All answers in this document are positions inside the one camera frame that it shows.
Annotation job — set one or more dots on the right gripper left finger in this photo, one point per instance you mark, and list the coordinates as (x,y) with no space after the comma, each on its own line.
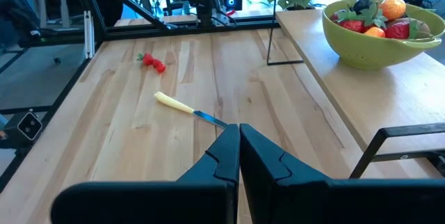
(222,154)

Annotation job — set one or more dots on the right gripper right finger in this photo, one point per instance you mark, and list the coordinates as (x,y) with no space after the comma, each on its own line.
(264,161)

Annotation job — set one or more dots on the red cherry tomato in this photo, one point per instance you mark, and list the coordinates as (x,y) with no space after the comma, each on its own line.
(161,68)

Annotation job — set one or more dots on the red raspberry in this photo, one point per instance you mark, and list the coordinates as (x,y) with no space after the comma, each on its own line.
(156,63)

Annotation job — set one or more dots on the green plastic colander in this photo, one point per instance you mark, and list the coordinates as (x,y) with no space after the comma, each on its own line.
(365,53)

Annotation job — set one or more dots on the dark red pomegranate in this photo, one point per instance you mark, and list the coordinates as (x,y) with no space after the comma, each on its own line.
(334,17)

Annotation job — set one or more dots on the small red strawberry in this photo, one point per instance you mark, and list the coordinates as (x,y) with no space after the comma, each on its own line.
(353,25)
(147,58)

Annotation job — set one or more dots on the dark berry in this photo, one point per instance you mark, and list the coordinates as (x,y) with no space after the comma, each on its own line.
(362,5)

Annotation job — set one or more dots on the large red strawberry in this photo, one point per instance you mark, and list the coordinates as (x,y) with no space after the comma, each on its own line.
(398,30)

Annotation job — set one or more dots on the small orange fruit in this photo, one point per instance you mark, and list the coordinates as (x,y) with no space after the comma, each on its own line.
(393,7)

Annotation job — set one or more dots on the brown green kiwi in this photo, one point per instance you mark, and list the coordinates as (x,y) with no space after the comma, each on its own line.
(422,27)

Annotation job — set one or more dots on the wooden shelf with black frame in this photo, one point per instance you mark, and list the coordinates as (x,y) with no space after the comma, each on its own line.
(382,102)

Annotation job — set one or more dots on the white metal bracket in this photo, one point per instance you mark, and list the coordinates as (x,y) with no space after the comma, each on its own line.
(88,34)

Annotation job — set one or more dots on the small black camera box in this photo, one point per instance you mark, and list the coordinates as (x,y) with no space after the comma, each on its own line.
(29,125)

